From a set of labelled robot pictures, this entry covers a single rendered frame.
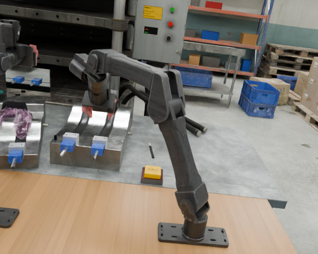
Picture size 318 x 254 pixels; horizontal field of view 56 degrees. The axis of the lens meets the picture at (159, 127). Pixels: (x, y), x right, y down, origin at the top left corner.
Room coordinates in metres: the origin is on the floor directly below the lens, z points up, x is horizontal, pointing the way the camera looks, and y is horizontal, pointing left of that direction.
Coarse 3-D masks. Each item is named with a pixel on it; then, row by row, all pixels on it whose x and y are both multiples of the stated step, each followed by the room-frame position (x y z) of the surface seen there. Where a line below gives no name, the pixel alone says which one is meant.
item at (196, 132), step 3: (144, 99) 1.58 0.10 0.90; (147, 99) 1.58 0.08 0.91; (147, 102) 1.57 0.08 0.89; (186, 123) 1.44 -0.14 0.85; (186, 126) 1.43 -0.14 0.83; (189, 126) 1.42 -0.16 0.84; (192, 126) 1.43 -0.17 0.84; (189, 129) 1.42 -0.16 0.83; (192, 129) 1.41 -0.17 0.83; (195, 129) 1.41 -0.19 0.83; (192, 132) 1.41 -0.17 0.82; (195, 132) 1.40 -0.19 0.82; (198, 132) 1.40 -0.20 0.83; (198, 135) 1.39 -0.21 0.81
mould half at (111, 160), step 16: (80, 112) 1.23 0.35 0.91; (96, 112) 1.24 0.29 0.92; (128, 112) 1.27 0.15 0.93; (64, 128) 1.11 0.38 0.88; (96, 128) 1.15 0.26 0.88; (128, 128) 1.23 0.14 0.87; (80, 144) 0.97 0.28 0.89; (112, 144) 1.01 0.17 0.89; (64, 160) 0.96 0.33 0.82; (80, 160) 0.96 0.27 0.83; (96, 160) 0.96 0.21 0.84; (112, 160) 0.96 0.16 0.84
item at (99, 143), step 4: (96, 136) 1.00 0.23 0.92; (92, 140) 0.97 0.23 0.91; (96, 140) 0.97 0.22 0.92; (100, 140) 0.97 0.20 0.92; (104, 140) 0.98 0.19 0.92; (92, 144) 0.97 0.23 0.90; (96, 144) 0.96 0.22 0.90; (100, 144) 0.97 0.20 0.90; (104, 144) 0.97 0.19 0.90; (92, 148) 0.93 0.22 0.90; (96, 148) 0.93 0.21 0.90; (100, 148) 0.94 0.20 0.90; (104, 148) 0.97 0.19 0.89; (92, 152) 0.93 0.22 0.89; (96, 152) 0.92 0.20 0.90; (100, 152) 0.93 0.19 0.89; (96, 156) 0.90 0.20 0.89
